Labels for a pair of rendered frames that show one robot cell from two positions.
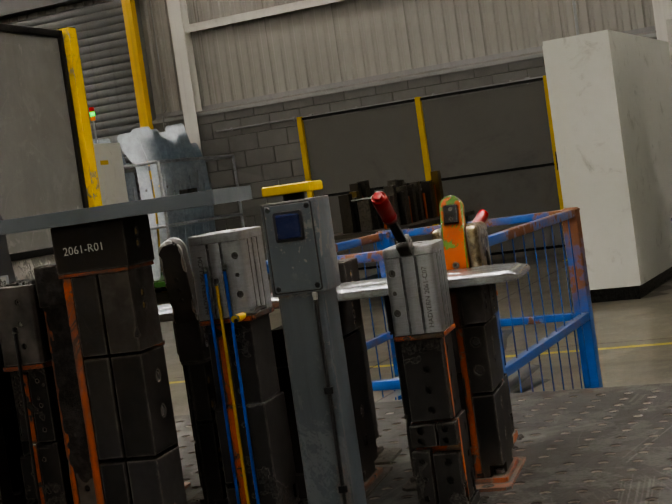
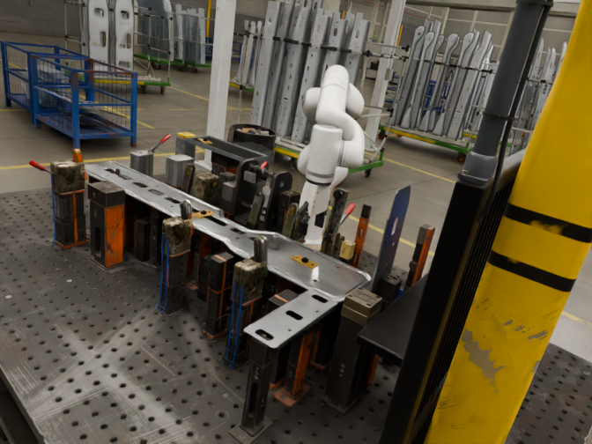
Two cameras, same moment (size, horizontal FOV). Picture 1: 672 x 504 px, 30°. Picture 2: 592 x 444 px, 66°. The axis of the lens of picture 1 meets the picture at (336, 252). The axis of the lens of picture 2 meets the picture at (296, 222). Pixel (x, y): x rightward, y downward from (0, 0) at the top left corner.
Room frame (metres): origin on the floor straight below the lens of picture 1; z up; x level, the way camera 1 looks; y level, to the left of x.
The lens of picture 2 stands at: (3.36, 1.19, 1.66)
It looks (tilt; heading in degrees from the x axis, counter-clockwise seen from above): 22 degrees down; 197
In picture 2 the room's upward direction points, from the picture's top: 9 degrees clockwise
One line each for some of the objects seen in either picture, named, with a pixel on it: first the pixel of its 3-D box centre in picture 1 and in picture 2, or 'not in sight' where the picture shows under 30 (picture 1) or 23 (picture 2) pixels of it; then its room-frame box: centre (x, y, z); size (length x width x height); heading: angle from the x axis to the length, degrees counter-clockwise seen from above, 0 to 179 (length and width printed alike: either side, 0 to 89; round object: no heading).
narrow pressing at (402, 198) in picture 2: not in sight; (389, 245); (2.19, 1.12, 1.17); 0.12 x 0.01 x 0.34; 164
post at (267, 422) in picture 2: not in sight; (257, 385); (2.52, 0.91, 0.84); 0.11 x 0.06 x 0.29; 164
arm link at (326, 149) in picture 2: not in sight; (326, 148); (2.11, 0.87, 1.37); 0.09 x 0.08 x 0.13; 105
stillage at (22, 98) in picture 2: not in sight; (46, 82); (-2.00, -4.58, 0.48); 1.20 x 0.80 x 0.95; 65
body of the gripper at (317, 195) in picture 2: not in sight; (316, 195); (2.11, 0.87, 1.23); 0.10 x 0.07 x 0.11; 164
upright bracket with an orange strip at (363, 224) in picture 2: not in sight; (352, 273); (1.99, 1.01, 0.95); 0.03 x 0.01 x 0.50; 74
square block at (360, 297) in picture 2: not in sight; (351, 351); (2.31, 1.09, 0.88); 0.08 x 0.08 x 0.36; 74
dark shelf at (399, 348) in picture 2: not in sight; (457, 292); (2.04, 1.34, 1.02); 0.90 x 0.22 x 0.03; 164
